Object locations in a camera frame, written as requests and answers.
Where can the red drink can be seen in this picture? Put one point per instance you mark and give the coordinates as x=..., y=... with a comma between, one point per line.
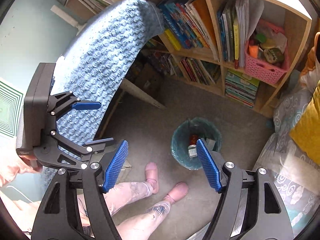
x=192, y=141

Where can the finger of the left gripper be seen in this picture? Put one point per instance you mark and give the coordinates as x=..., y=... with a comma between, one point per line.
x=60, y=104
x=56, y=151

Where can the white cosmetics box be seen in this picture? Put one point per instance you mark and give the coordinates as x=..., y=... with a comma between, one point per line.
x=192, y=152

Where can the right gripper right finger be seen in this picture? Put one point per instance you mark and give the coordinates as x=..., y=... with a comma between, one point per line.
x=265, y=213

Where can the person right leg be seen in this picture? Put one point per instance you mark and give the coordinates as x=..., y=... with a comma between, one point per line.
x=143, y=225

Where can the patterned grey teal bedding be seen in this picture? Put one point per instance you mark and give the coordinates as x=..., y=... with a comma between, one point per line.
x=294, y=174

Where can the person leg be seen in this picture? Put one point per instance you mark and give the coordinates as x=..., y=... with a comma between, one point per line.
x=127, y=193
x=143, y=225

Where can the person left leg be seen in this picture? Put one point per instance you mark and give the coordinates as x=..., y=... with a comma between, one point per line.
x=127, y=193

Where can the wooden bookshelf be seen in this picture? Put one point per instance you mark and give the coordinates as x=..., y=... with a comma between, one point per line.
x=207, y=40

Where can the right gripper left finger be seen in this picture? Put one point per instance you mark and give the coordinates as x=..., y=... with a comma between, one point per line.
x=58, y=216

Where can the mustard yellow pillow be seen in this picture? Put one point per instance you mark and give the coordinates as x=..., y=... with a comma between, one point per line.
x=306, y=132

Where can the left hand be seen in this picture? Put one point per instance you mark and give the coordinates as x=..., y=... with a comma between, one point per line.
x=14, y=164

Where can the teal waste bin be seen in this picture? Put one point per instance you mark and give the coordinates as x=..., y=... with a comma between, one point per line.
x=180, y=141

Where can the blue knitted bed blanket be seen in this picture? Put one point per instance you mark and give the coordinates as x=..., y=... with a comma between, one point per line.
x=97, y=60

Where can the pink plastic basket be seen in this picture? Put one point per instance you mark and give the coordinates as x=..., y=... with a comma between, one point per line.
x=266, y=53

